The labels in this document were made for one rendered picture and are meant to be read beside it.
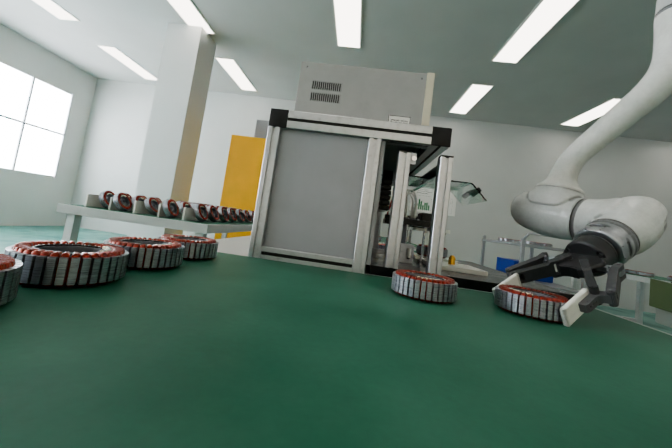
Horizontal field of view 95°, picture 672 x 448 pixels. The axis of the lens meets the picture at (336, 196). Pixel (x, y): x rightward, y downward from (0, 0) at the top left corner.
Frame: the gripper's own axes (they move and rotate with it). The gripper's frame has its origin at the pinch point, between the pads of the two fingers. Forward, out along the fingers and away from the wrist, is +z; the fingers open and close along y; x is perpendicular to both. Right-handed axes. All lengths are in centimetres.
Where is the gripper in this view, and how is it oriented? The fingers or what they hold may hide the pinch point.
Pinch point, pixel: (532, 301)
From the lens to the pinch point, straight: 65.2
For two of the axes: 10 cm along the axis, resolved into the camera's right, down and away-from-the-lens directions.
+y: 4.0, -0.2, -9.2
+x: 3.3, 9.3, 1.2
